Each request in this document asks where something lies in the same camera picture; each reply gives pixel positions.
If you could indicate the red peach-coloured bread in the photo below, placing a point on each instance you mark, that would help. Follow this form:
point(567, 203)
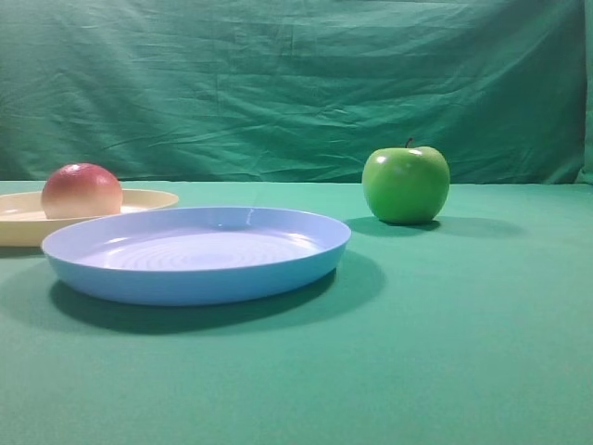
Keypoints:
point(81, 190)

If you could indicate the blue plate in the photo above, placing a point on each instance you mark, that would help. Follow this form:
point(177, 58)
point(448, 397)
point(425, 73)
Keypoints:
point(196, 256)

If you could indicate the pale yellow plate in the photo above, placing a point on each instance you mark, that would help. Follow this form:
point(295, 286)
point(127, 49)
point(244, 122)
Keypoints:
point(24, 224)

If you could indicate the green apple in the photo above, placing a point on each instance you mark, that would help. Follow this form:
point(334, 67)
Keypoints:
point(406, 185)

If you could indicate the green backdrop cloth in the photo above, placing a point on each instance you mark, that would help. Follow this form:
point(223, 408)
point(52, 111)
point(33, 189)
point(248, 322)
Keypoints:
point(296, 91)

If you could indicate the green tablecloth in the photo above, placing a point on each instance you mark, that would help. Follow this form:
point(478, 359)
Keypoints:
point(475, 330)

